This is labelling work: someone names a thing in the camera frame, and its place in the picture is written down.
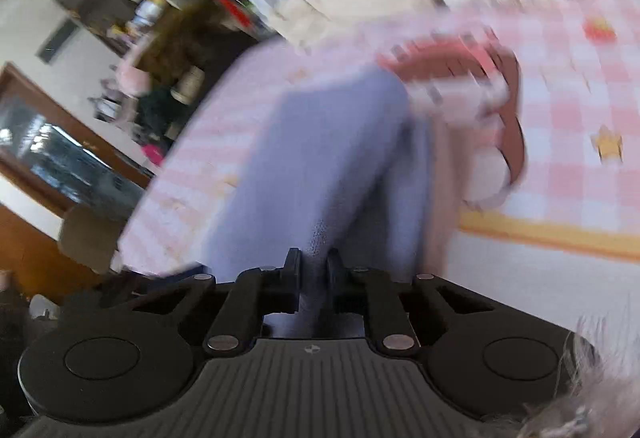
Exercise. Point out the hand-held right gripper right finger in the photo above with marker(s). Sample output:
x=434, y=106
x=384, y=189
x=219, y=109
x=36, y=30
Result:
x=335, y=285

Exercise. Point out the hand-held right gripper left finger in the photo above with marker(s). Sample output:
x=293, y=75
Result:
x=292, y=283

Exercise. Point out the mauve and blue knit sweater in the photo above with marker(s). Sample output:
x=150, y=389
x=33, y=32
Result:
x=325, y=158

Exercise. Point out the tan cardboard box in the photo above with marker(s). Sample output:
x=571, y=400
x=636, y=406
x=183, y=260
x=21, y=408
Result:
x=92, y=238

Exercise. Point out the dark olive cloth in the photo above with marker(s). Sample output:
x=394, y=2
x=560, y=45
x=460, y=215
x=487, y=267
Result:
x=185, y=48

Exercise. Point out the wooden framed glass cabinet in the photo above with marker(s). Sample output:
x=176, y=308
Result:
x=55, y=153

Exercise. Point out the fuzzy grey sleeve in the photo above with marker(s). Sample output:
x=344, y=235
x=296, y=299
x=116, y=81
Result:
x=600, y=383

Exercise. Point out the pink plaid bed sheet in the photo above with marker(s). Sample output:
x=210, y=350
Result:
x=565, y=98

